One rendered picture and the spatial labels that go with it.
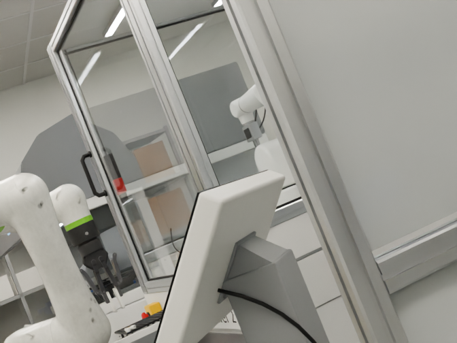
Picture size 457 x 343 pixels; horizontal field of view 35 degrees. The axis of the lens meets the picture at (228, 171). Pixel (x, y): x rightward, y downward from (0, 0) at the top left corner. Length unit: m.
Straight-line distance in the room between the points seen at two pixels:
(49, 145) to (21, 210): 1.38
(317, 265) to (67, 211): 0.79
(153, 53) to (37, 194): 0.49
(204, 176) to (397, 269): 1.16
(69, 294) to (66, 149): 1.39
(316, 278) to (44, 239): 0.74
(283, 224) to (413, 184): 1.17
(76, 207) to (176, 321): 1.07
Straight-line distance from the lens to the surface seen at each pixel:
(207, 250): 1.27
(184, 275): 1.29
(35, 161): 3.25
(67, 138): 3.29
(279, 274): 1.43
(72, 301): 1.98
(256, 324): 1.47
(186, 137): 1.97
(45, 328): 2.06
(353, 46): 0.90
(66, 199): 2.32
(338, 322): 2.10
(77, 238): 2.33
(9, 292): 6.20
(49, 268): 1.96
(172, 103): 1.98
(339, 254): 0.83
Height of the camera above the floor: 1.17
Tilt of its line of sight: 2 degrees up
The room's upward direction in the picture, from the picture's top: 22 degrees counter-clockwise
